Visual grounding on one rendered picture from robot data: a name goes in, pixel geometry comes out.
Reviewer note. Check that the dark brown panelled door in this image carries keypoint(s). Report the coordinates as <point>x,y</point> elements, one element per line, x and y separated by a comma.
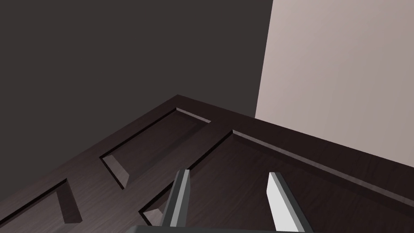
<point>233,181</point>

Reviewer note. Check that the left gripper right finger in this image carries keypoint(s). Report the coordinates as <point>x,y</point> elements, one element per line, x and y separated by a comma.
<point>284,207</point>

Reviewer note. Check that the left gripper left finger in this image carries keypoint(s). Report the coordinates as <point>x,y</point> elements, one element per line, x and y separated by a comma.
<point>177,204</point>

